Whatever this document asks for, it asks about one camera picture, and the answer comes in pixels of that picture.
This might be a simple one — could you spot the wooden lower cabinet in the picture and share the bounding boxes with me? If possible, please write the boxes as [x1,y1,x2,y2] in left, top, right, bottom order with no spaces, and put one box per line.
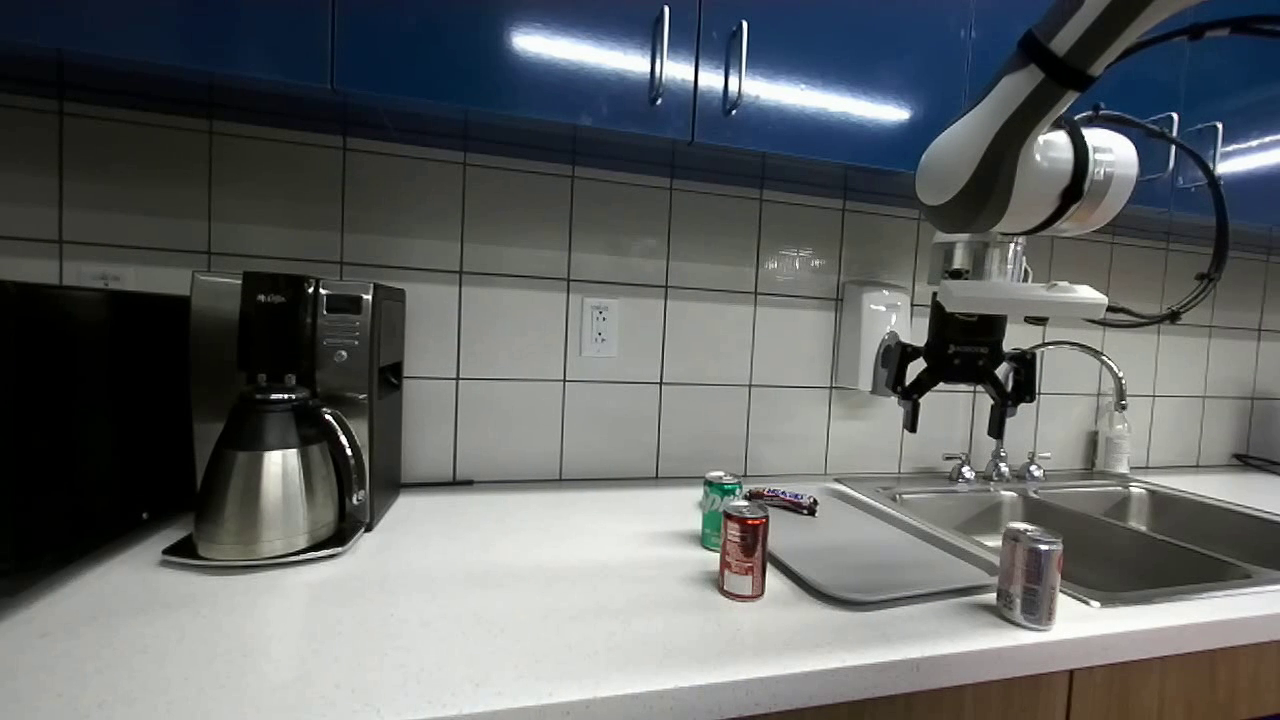
[744,634,1280,720]

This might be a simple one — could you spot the white wall soap dispenser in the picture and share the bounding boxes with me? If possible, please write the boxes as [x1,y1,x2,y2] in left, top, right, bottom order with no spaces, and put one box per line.
[830,278,917,400]

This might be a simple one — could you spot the purple snack wrapper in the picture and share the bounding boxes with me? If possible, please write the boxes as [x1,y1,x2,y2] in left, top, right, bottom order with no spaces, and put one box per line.
[739,483,819,520]

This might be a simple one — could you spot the black microwave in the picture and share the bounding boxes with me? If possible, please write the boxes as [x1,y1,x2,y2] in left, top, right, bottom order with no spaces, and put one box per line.
[0,277,199,596]

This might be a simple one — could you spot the stainless steel double sink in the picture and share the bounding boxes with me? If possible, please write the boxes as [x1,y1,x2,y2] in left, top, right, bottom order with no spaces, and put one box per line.
[853,471,1280,611]

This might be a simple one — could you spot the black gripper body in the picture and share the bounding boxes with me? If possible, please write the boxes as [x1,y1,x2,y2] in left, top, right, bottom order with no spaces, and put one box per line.
[879,303,1038,392]

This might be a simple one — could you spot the red soda can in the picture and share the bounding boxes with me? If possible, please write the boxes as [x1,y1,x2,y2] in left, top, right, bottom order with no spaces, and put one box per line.
[715,494,775,603]

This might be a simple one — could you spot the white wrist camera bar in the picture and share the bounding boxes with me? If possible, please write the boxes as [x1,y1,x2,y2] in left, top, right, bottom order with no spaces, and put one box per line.
[937,273,1110,322]

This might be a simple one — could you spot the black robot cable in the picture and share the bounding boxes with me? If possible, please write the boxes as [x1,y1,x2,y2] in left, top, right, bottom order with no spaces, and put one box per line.
[1016,6,1280,333]

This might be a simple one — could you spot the silver soda can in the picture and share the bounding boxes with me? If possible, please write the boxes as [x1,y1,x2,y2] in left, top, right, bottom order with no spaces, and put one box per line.
[995,520,1068,633]

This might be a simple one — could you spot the steel coffee carafe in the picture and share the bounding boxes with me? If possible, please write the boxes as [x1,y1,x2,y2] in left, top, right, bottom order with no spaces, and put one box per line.
[192,389,367,558]

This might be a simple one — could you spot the green soda can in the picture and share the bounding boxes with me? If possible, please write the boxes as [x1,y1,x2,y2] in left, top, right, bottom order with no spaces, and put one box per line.
[697,468,744,555]

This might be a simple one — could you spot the grey plastic tray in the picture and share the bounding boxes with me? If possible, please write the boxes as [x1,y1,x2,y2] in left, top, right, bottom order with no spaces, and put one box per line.
[735,481,999,611]

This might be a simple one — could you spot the white wall outlet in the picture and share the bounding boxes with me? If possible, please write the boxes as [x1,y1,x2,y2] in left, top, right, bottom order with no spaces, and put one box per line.
[579,292,623,360]

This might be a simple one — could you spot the chrome gooseneck faucet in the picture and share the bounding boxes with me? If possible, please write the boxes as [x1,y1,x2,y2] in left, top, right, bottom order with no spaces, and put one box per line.
[992,335,1135,483]

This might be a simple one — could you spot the blue upper cabinets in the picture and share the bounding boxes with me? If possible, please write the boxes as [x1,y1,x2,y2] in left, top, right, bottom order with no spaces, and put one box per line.
[0,0,1280,250]

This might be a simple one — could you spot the silver cabinet handle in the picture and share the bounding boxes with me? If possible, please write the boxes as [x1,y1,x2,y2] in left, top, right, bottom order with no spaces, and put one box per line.
[647,0,675,112]
[1193,116,1228,193]
[1142,107,1183,182]
[719,17,751,120]

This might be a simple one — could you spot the black steel coffee maker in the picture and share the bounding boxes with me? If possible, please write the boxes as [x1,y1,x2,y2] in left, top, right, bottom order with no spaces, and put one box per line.
[161,266,407,570]

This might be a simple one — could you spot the clear soap bottle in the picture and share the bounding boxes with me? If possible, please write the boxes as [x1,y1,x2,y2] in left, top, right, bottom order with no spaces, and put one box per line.
[1093,394,1135,481]

